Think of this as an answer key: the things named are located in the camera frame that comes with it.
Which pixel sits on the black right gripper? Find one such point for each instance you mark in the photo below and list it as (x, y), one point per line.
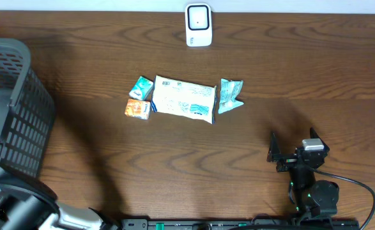
(287, 161)

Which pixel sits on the teal wrapper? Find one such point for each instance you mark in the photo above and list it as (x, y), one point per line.
(230, 89)

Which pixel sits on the white snack bag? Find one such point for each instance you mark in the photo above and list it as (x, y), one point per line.
(185, 99)

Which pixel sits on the orange small carton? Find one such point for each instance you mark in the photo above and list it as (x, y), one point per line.
(138, 109)

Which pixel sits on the teal small carton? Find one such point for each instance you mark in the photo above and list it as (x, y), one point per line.
(141, 89)

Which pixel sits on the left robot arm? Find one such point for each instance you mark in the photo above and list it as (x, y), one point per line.
(27, 203)

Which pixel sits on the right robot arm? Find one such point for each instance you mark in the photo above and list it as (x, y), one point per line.
(314, 199)

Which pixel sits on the white barcode scanner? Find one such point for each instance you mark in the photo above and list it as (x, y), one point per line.
(198, 25)

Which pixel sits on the grey plastic basket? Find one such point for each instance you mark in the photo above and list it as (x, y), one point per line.
(27, 110)

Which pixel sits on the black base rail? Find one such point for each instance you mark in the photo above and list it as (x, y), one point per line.
(259, 223)

